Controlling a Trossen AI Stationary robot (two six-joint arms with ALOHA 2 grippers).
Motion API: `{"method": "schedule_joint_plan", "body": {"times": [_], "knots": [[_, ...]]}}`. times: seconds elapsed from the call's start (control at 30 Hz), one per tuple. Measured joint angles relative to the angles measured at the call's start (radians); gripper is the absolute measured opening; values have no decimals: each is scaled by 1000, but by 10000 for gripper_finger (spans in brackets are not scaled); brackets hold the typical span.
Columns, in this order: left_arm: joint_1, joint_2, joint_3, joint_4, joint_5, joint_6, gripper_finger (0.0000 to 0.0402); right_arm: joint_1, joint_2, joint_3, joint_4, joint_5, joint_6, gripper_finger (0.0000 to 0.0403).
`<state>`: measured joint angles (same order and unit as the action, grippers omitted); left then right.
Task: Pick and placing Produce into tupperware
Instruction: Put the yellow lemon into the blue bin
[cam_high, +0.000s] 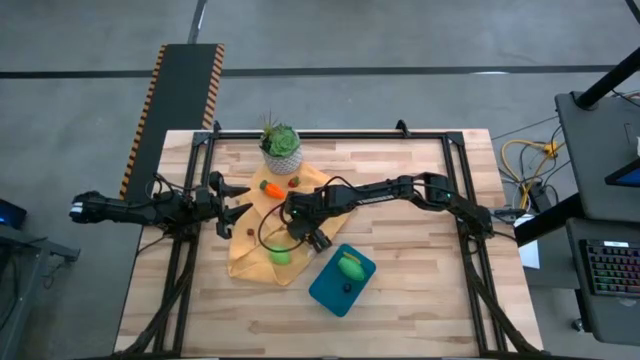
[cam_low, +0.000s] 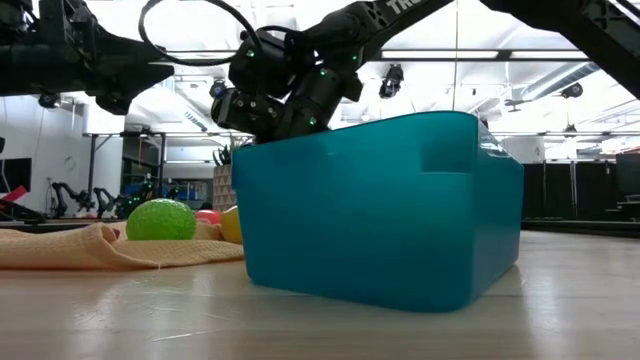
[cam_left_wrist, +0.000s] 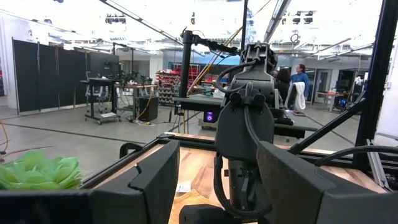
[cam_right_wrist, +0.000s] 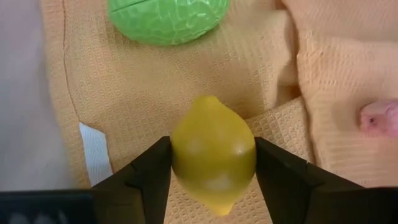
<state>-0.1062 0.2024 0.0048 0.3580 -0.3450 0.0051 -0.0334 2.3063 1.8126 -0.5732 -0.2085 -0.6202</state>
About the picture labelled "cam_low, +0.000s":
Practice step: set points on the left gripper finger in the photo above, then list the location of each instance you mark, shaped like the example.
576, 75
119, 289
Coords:
125, 52
131, 82

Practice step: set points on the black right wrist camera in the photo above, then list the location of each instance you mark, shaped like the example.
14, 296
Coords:
262, 62

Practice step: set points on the black room divider panels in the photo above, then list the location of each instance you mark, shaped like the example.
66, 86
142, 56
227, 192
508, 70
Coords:
565, 190

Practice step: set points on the black wall monitor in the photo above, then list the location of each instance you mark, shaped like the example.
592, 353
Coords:
15, 175

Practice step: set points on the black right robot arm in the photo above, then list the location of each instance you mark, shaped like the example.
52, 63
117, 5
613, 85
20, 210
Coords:
350, 25

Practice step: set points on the red bar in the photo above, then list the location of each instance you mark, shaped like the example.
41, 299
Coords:
15, 195

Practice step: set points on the orange toy carrot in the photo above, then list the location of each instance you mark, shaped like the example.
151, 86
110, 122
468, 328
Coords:
207, 216

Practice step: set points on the black aluminium table frame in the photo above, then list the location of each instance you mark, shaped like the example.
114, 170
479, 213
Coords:
575, 227

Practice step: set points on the succulent in triangle-patterned pot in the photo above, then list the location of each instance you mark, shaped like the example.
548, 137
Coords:
223, 187

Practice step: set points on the background black robot arm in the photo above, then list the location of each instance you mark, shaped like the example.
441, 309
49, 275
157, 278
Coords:
72, 195
105, 201

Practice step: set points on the black ceiling spotlight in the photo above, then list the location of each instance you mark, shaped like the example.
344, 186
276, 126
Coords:
391, 81
217, 90
571, 90
49, 100

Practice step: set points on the yellow waffle cloth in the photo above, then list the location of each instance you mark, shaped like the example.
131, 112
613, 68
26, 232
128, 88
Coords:
75, 250

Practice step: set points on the overhead light bar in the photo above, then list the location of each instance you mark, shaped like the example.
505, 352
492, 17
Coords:
440, 54

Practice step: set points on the green toy lime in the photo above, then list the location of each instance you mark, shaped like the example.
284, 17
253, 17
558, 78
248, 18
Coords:
161, 220

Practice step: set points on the teal plastic tub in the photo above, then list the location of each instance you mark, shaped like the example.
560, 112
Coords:
375, 215

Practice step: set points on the black metal rack frame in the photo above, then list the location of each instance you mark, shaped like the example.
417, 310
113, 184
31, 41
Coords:
162, 165

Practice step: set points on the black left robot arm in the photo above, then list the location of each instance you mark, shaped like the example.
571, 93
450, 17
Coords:
12, 67

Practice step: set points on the yellow toy lemon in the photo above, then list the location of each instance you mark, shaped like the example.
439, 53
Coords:
231, 225

